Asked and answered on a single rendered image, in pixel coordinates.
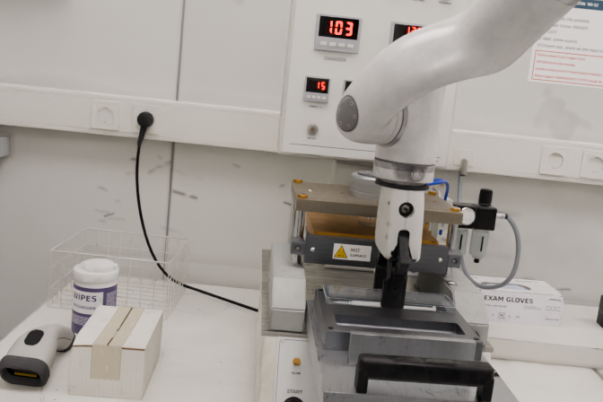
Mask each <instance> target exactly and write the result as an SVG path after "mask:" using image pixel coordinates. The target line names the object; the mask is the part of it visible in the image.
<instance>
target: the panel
mask: <svg viewBox="0 0 603 402"><path fill-rule="evenodd" d="M290 399H297V400H299V401H301V402H319V400H318V394H317V389H316V383H315V378H314V372H313V367H312V361H311V356H310V346H309V340H308V338H299V337H287V336H278V337H277V346H276V358H275V381H274V393H273V402H287V401H288V400H290Z"/></svg>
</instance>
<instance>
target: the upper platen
mask: <svg viewBox="0 0 603 402"><path fill-rule="evenodd" d="M376 220H377V218H375V217H365V216H354V215H344V214H324V213H313V212H307V214H306V225H307V226H305V233H310V234H321V235H332V236H342V237H353V238H364V239H375V229H376ZM422 243H426V244H437V245H439V242H438V241H437V240H436V239H435V238H434V237H433V236H432V235H431V231H427V230H426V229H425V228H424V227H423V234H422Z"/></svg>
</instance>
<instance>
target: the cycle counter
mask: <svg viewBox="0 0 603 402"><path fill-rule="evenodd" d="M323 35H331V36H339V37H348V38H352V37H353V36H354V21H346V20H338V19H329V18H325V21H324V29H323Z"/></svg>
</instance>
